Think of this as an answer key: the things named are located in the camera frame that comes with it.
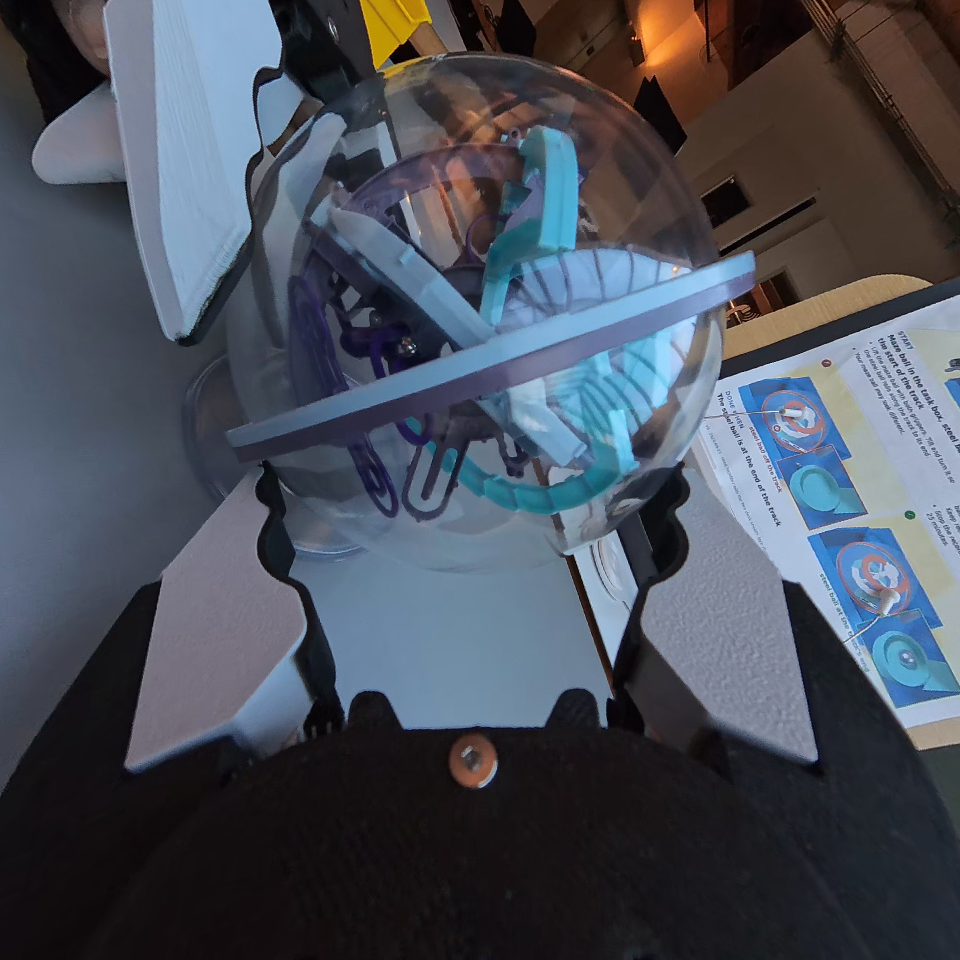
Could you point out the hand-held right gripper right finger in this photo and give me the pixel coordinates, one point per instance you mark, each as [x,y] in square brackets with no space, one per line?
[735,637]

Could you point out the instruction sheet on stand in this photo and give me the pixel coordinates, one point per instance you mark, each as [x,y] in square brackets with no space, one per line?
[825,307]

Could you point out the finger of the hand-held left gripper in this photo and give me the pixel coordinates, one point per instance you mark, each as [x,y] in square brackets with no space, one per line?
[187,150]

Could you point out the clear plastic maze ball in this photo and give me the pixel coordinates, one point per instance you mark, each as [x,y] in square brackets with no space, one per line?
[487,300]

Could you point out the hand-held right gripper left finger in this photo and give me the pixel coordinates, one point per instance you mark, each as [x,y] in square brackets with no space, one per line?
[217,637]

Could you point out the clear plastic ball stand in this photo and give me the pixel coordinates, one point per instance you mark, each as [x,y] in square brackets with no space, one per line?
[206,442]

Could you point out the yellow plastic bin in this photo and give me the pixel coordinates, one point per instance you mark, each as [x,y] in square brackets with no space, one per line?
[397,22]

